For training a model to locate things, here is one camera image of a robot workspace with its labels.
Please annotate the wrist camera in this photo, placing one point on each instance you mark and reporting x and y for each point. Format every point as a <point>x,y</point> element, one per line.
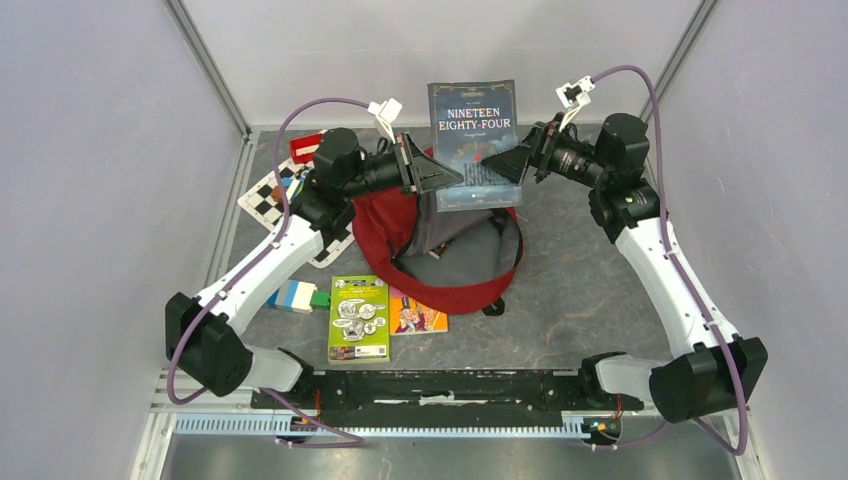
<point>384,114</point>
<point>574,96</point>

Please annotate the orange Roald Dahl book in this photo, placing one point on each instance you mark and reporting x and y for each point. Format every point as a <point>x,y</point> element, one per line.
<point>407,316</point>

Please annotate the toy block train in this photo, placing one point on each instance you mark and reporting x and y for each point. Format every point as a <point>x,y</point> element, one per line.
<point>299,297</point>

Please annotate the green treehouse book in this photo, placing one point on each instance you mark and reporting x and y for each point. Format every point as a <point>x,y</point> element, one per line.
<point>358,325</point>

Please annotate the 169-storey treehouse book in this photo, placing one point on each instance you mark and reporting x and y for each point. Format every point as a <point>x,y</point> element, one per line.
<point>438,251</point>

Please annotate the black white chess mat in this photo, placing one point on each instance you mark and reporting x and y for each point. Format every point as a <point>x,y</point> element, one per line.
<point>257,202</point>

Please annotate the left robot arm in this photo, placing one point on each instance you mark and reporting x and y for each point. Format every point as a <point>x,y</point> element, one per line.
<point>203,332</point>

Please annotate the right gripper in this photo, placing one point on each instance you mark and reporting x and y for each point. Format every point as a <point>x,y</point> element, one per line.
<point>546,140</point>

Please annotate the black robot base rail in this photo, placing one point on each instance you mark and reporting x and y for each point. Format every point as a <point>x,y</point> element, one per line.
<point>451,398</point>

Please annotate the colourful toy block cluster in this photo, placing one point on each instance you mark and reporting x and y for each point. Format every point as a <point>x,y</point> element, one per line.
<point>291,182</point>

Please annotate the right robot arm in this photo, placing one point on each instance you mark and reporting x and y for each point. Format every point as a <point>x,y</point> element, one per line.
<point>713,368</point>

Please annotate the red plastic box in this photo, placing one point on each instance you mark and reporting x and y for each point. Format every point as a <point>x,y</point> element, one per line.
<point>303,148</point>

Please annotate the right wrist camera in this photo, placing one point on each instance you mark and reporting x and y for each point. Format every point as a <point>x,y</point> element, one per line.
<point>574,96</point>

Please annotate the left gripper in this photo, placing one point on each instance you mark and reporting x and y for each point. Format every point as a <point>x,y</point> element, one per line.
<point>417,171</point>

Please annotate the red backpack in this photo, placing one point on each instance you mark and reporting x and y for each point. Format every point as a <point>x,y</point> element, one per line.
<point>458,262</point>

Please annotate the blue nineteen eighty-four book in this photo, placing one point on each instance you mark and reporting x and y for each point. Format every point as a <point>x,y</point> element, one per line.
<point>471,121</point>

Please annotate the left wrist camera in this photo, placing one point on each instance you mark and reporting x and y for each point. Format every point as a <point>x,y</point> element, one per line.
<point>384,114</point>

